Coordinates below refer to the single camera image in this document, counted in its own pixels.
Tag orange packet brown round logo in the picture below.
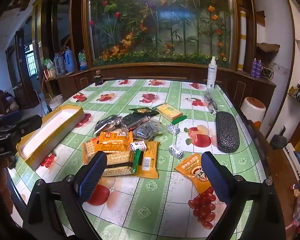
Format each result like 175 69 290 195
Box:
174 153 215 195

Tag blue thermos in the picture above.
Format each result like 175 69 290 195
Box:
64 47 75 72

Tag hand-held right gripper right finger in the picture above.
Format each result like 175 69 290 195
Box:
201 151 285 240

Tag eyeglasses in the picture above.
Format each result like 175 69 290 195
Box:
203 92 220 117

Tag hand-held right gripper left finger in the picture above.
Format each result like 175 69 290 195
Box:
22 151 108 240

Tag dark green snack packet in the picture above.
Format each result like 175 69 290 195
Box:
129 107 161 117

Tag black pot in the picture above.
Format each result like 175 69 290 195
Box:
269 126 287 148

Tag green label cracker packet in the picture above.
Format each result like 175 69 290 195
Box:
154 103 188 125

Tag white plastic bucket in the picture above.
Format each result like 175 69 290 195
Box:
49 95 64 112

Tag white yellow rolled mat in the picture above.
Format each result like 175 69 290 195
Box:
237 11 247 72

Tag grey thermos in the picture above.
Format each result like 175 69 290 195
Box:
53 52 66 75

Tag white spray bottle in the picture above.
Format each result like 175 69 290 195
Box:
206 56 218 90

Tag green white bag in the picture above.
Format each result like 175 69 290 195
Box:
43 58 55 70

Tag green edged cracker packet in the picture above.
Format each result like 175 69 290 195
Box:
101 149 143 178

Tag dark patterned glasses case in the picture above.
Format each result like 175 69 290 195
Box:
215 111 241 153

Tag clear packet on table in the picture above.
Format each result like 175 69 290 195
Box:
93 114 121 135

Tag orange label cracker packet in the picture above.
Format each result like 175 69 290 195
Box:
82 131 134 165

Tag orange packet printed back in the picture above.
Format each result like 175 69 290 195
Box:
132 141 161 179

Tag barred window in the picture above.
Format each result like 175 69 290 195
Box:
25 44 38 77

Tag wooden wall shelf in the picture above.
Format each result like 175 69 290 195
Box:
256 42 281 61

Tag wooden cabinet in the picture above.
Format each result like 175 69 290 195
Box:
43 62 277 112

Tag clear packet dark snacks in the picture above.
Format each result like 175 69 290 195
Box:
133 120 163 141

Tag dark glass jar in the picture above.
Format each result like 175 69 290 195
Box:
94 70 104 86

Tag yellow cardboard box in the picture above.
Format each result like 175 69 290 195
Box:
17 105 85 171

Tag blue label water bottle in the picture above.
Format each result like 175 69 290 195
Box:
78 50 88 71

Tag silver foil snack packet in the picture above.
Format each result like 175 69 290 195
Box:
119 113 151 131

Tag glass display artificial flowers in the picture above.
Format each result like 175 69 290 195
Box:
84 0 238 68

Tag red white carton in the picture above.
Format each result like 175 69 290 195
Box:
45 68 57 80

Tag fruit print tablecloth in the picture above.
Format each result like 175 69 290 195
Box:
7 79 278 240

